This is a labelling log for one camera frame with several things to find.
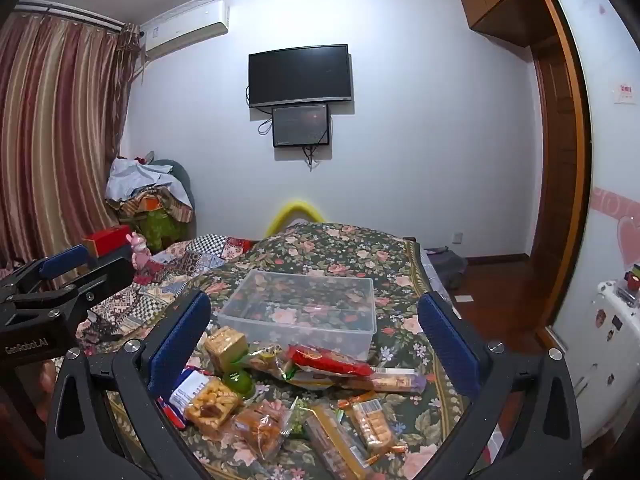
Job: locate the square cracker packet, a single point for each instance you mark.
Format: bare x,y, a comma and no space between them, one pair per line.
225,345

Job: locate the long brown snack bar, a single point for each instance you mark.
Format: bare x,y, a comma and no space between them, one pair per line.
330,445

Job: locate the small red ornament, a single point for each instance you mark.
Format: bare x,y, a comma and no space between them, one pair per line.
633,282

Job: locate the white paper sheet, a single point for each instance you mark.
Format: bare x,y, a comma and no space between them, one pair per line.
464,298

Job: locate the small red white sticker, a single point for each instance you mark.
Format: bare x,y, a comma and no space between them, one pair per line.
624,92

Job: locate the yellow nut packet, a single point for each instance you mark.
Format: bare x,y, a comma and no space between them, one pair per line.
312,383

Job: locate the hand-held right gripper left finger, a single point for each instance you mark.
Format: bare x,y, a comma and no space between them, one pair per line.
180,345

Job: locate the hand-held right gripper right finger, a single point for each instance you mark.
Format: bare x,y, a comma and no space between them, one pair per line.
445,345

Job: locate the orange pastry packet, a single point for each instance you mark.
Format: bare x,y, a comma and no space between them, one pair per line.
260,427

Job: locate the blue white biscuit packet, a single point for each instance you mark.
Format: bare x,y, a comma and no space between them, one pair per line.
210,405

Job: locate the wooden door frame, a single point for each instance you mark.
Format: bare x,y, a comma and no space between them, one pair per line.
560,160

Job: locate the clear plastic container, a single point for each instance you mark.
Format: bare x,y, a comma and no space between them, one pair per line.
300,300

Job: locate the wooden overhead cabinet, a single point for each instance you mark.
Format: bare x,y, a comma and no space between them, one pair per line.
500,0

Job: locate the small black wall monitor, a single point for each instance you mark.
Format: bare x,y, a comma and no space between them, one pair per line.
300,125

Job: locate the red box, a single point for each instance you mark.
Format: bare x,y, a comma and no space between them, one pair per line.
107,240

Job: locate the pile of clothes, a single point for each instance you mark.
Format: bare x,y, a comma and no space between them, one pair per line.
145,195

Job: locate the pink plush toy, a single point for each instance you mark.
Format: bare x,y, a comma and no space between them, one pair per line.
139,252

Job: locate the white air conditioner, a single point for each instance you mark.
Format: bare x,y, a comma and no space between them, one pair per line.
190,30

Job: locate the white sliding door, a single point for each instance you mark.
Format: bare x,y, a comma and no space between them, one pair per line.
600,160

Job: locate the grey bag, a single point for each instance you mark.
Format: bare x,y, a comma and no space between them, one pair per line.
445,265

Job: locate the round green bottle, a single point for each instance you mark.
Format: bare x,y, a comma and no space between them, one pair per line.
239,384

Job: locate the yellow hoop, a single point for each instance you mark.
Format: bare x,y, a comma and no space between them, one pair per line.
295,205

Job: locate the clear packet brown snacks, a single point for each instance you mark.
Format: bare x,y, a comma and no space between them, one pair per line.
270,357

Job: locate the patchwork quilt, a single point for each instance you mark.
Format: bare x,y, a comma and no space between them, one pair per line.
200,255

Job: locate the white curtain rail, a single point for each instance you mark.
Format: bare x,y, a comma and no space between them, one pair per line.
70,14

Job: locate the long clear biscuit packet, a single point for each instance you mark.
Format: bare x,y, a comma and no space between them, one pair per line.
395,380

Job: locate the striped red curtain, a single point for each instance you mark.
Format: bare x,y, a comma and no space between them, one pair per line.
50,135

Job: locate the dark floral blanket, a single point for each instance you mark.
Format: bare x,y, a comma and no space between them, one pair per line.
340,250

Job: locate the orange cracker packet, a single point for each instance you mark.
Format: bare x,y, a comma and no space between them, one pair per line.
372,425

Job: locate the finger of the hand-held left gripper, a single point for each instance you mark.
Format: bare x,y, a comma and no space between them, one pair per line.
100,280
62,260

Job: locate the black wall television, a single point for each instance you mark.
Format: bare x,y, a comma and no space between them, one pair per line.
300,75

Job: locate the red snack packet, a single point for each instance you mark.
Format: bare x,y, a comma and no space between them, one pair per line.
325,360

